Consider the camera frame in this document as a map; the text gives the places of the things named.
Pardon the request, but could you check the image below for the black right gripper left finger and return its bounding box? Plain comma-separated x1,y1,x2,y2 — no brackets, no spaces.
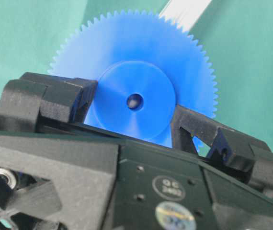
0,72,98,132

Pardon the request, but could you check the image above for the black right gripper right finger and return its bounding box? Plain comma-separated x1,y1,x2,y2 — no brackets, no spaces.
171,105,273,198

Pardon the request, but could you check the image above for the blue plastic gear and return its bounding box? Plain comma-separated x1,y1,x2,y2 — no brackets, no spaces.
48,10,218,147

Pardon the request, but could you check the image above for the silver metal shaft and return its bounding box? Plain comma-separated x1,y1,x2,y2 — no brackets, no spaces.
127,98,139,109

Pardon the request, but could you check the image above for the silver aluminium profile frame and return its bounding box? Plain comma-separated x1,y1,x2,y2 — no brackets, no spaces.
159,0,212,31

